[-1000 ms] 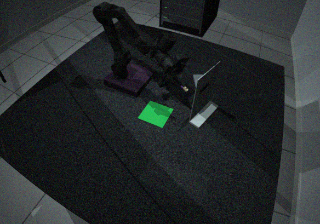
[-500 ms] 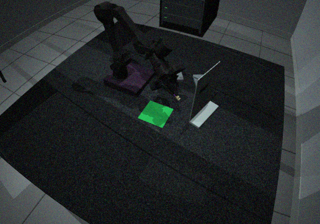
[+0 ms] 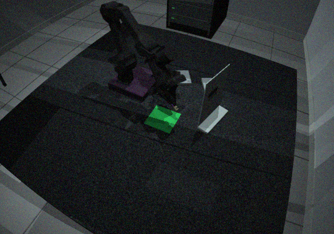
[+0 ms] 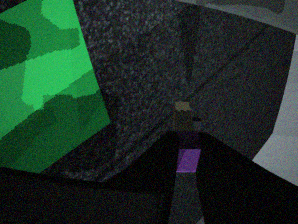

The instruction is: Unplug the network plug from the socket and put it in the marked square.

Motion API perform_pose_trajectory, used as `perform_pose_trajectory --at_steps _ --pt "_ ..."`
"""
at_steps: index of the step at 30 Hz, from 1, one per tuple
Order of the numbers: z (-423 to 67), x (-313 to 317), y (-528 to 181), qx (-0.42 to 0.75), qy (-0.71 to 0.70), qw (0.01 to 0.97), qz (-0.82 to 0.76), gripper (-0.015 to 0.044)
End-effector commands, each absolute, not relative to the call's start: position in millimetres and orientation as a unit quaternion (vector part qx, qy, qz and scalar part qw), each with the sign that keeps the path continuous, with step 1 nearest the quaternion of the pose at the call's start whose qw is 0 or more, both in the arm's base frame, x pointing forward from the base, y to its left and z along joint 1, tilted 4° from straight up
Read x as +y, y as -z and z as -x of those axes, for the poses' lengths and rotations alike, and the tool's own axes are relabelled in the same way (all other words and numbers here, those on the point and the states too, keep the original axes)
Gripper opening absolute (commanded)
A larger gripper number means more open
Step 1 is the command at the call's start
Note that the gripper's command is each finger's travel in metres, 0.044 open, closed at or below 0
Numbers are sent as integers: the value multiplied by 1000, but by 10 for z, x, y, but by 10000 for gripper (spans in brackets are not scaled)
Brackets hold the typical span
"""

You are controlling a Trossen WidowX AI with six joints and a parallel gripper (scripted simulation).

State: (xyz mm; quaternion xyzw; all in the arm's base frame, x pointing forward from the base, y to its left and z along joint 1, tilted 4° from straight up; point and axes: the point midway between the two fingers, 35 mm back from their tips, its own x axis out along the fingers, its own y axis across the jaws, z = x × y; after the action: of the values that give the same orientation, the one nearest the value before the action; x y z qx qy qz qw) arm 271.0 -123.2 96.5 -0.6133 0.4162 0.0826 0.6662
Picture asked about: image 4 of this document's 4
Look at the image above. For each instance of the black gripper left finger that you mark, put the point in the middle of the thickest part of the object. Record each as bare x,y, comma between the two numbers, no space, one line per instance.
141,194

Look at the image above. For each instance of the grey panel with socket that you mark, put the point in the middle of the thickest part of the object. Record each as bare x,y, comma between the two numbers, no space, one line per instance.
278,13

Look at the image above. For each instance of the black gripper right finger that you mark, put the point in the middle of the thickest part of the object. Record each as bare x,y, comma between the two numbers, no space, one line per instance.
235,190

